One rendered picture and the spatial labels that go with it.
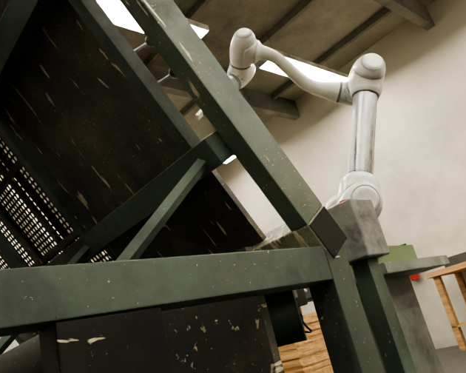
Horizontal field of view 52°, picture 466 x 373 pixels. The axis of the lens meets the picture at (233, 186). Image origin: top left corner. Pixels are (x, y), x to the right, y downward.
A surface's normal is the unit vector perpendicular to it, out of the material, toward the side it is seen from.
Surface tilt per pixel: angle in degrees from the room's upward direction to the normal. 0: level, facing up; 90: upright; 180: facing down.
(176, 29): 90
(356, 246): 90
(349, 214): 90
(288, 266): 90
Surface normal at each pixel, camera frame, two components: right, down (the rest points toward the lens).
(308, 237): -0.50, 0.46
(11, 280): 0.62, -0.39
